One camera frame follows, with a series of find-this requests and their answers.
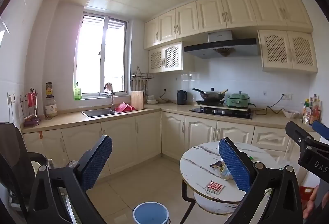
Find cream base cabinets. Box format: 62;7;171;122
22;108;319;179

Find person's right hand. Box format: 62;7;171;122
303;185;320;219

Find black induction hob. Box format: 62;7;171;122
197;99;225;106

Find blue bucket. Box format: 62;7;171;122
132;202;170;224

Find hanging utensil rack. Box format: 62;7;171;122
131;66;155;92

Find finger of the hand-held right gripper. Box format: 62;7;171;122
312;120;329;140
285;121;320;149

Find small cream lattice cabinet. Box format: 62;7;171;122
148;41;195;74

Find black kettle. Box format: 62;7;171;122
177;89;187;105

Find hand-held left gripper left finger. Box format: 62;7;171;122
27;135;113;224

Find black power cable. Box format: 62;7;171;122
248;95;286;115

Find wide cream lattice cabinet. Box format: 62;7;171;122
258;30;318;75

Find round marble table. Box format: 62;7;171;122
179;141;284;224

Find cream upper wall cabinets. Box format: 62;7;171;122
143;0;313;50

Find large glass jar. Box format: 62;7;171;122
45;95;58;118

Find long wooden board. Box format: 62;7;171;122
194;103;251;111

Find black range hood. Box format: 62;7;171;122
184;30;259;59

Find group of condiment bottles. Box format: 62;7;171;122
302;94;322;125

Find black wok with lid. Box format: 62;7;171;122
192;88;227;101

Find sliding window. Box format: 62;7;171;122
74;14;128;99

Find red dish basket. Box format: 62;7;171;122
114;102;136;113

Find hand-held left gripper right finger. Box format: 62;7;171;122
218;137;304;224

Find wooden cutting board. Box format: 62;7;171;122
131;91;144;110

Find small red checkered packet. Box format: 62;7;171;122
205;180;225;195

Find green electric cooker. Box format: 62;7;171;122
226;91;251;109

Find wire utensil stand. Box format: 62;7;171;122
20;87;42;127

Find steel faucet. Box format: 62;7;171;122
104;82;115;111

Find white bowl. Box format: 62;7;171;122
282;109;301;118

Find red box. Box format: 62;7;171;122
299;185;315;201

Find steel sink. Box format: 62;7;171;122
82;108;119;119

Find black gas stove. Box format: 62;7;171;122
189;106;254;120

